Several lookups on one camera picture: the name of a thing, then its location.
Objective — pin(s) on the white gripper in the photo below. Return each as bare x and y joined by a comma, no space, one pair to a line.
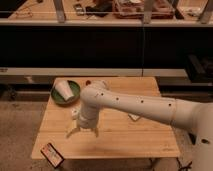
87,119

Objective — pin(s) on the green ceramic bowl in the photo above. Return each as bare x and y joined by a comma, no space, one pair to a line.
59,100

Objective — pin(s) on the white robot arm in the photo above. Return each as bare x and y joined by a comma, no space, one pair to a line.
193,117

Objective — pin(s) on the wooden table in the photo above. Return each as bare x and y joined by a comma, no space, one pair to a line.
118,137

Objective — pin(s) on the black red card box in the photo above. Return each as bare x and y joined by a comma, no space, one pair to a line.
52,155

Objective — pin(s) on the small red brown object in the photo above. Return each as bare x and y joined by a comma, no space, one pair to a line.
88,82

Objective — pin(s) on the small white flat card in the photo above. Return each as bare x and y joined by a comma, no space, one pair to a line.
134,117

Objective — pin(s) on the white paper cup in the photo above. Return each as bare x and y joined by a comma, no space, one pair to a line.
64,90

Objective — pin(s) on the metal shelf rack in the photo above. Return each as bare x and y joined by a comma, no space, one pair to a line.
47,37

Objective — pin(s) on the black device on shelf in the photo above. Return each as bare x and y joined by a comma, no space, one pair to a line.
79,9

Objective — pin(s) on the red tray on shelf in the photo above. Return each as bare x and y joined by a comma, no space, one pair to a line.
135,9

